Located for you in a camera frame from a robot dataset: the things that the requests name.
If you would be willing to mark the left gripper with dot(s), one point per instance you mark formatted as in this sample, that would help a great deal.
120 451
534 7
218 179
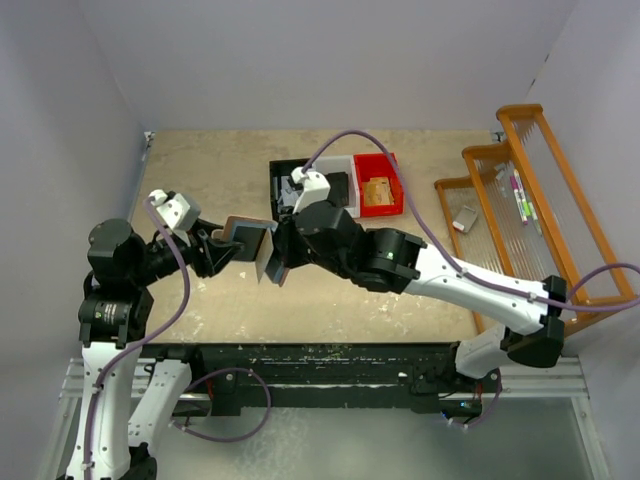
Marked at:
213 254

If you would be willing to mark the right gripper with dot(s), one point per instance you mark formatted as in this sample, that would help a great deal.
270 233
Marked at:
283 245

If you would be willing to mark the dark grey credit card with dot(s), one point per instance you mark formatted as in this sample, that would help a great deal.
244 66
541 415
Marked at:
250 236

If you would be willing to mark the pink leather card holder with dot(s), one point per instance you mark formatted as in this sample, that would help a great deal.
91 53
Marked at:
265 263

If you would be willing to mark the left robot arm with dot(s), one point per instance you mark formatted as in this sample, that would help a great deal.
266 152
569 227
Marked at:
116 440

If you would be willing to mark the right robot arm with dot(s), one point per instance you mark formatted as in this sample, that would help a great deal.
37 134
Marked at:
529 332

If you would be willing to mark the grey cards in black bin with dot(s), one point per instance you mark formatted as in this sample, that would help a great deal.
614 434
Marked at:
288 194

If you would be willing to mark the orange cards in red bin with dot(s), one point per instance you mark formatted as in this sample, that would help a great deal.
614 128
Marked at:
378 192

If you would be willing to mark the black plastic bin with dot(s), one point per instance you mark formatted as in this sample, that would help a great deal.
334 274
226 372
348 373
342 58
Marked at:
278 168

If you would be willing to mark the black wallet in bin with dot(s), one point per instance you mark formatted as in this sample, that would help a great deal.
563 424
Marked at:
339 189

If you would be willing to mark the white plastic bin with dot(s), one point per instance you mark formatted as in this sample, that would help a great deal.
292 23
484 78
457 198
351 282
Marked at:
342 163

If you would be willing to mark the red plastic bin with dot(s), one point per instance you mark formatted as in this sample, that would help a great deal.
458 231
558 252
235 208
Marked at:
369 165

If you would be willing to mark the small grey red box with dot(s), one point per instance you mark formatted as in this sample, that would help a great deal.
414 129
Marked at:
465 219

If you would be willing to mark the purple marker pen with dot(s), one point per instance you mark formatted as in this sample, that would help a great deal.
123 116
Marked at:
518 199

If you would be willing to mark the orange wooden tiered rack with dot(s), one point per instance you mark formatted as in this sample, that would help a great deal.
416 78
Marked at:
573 246

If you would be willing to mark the green marker pen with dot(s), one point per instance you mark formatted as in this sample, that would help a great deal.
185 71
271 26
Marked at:
533 215

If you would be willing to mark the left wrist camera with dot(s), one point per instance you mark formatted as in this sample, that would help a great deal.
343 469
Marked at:
178 211

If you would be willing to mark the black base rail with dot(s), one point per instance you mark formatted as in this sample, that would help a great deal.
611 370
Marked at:
229 378

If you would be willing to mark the aluminium frame rail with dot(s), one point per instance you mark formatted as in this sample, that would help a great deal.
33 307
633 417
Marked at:
562 381

